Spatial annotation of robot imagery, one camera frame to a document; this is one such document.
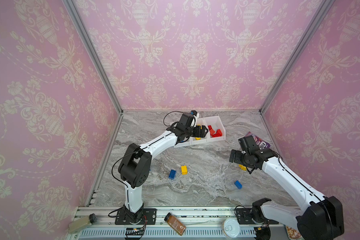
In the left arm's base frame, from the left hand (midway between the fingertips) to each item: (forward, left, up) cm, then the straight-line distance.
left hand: (203, 130), depth 88 cm
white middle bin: (+16, -2, -10) cm, 19 cm away
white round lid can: (-46, -10, -11) cm, 49 cm away
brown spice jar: (-45, +15, -12) cm, 49 cm away
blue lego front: (-26, -19, -15) cm, 35 cm away
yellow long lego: (+5, +2, -15) cm, 16 cm away
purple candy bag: (+1, -41, -15) cm, 43 cm away
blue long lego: (-20, +18, -16) cm, 31 cm away
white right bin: (+19, -12, -15) cm, 27 cm away
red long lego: (+10, -8, -14) cm, 19 cm away
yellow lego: (-18, +11, -15) cm, 26 cm away
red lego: (+9, -12, -14) cm, 21 cm away
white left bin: (-2, +13, -12) cm, 17 cm away
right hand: (-14, -19, -6) cm, 25 cm away
